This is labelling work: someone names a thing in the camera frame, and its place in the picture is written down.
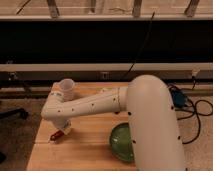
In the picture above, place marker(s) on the green ceramic bowl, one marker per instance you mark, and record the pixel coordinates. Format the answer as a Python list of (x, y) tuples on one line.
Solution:
[(120, 142)]

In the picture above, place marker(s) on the clear plastic measuring cup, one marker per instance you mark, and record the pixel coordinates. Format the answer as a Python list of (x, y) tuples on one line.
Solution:
[(67, 88)]

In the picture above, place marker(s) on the dark red pepper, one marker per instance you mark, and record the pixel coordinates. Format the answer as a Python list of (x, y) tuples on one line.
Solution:
[(56, 136)]

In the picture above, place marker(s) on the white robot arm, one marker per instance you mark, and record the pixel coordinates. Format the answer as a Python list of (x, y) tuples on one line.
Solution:
[(154, 130)]

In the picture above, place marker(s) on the black chair base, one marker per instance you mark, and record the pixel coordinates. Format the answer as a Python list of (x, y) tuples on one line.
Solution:
[(20, 111)]

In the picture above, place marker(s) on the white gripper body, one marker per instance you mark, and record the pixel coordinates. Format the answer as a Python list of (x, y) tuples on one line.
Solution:
[(63, 125)]

